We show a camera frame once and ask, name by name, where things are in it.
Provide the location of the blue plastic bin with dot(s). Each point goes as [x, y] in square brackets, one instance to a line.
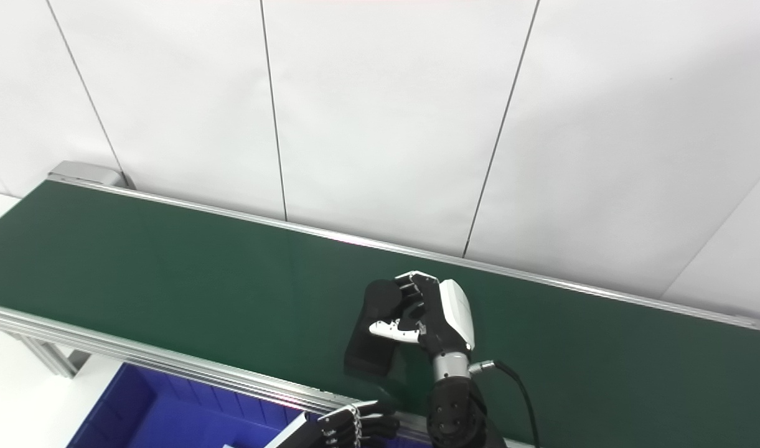
[168, 417]

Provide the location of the green conveyor belt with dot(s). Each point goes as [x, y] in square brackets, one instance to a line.
[199, 267]

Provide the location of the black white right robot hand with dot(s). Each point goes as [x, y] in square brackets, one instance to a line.
[445, 317]

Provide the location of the black cylinder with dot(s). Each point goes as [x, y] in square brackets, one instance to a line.
[367, 348]

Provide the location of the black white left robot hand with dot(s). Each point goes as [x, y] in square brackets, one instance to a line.
[342, 429]

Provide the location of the aluminium conveyor leg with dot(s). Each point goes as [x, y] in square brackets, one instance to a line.
[50, 358]

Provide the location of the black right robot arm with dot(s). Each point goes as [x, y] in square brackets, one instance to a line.
[454, 410]

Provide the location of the grey conveyor end housing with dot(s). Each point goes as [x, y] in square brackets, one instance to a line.
[87, 171]

